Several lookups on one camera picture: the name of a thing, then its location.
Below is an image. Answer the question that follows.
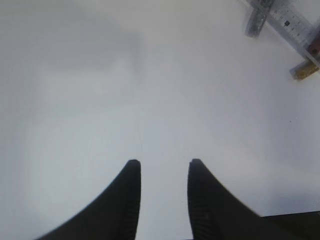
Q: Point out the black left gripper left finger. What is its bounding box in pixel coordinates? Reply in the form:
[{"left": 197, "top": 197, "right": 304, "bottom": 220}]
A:
[{"left": 40, "top": 159, "right": 141, "bottom": 240}]

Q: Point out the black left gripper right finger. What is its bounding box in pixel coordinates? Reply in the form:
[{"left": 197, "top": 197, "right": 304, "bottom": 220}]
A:
[{"left": 187, "top": 158, "right": 320, "bottom": 240}]

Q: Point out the clear plastic ruler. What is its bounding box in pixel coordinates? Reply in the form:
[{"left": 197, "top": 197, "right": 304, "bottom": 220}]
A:
[{"left": 239, "top": 0, "right": 320, "bottom": 63}]

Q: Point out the gold glitter pen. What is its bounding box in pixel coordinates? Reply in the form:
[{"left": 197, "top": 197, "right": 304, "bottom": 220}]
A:
[{"left": 289, "top": 60, "right": 320, "bottom": 82}]

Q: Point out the silver glitter pen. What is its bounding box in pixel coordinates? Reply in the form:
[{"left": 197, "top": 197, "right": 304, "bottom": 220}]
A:
[{"left": 245, "top": 0, "right": 275, "bottom": 38}]

